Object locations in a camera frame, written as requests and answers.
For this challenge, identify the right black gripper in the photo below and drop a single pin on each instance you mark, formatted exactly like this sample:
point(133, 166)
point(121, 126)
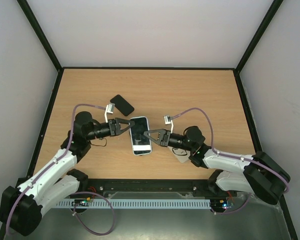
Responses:
point(165, 138)

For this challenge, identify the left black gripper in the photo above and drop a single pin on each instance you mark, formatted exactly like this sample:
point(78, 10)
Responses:
point(114, 125)

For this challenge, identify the black phone face down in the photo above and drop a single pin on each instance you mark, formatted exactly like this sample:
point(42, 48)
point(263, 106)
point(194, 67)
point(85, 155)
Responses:
point(122, 105)

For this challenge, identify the light blue phone case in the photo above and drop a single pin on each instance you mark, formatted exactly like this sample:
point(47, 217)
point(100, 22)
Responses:
point(140, 136)

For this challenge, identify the white-edged black phone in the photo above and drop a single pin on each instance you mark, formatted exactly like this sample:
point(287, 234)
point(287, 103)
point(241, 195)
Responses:
point(140, 135)

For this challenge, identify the beige phone case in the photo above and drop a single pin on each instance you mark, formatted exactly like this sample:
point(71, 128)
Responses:
point(180, 154)

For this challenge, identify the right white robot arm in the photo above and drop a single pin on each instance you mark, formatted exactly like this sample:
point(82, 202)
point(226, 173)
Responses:
point(256, 174)

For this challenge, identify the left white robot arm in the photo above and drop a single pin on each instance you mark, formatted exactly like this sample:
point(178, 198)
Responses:
point(23, 207)

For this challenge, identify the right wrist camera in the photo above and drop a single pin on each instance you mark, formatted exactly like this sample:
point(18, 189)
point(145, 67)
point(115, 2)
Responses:
point(168, 120)

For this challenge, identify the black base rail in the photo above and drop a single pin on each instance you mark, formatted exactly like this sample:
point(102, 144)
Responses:
point(198, 187)

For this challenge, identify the light blue cable duct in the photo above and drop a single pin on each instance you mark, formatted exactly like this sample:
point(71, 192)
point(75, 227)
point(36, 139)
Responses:
point(137, 204)

